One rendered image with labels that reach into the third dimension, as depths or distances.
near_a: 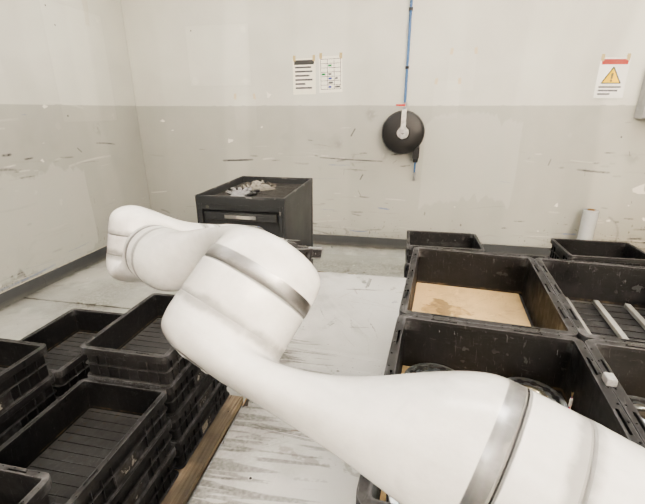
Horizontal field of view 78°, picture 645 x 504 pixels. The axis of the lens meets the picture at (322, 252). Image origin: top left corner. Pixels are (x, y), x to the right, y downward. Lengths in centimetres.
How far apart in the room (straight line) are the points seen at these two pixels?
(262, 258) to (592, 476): 21
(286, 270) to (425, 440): 14
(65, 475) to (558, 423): 127
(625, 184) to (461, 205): 132
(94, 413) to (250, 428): 78
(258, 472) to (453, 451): 59
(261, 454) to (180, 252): 50
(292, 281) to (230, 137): 389
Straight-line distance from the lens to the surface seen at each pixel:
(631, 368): 83
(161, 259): 43
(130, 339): 165
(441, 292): 110
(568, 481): 23
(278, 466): 79
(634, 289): 123
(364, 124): 381
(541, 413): 24
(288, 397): 25
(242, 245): 28
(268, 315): 28
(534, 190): 402
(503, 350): 78
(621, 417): 65
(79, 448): 144
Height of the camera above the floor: 128
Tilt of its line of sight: 20 degrees down
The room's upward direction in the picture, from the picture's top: straight up
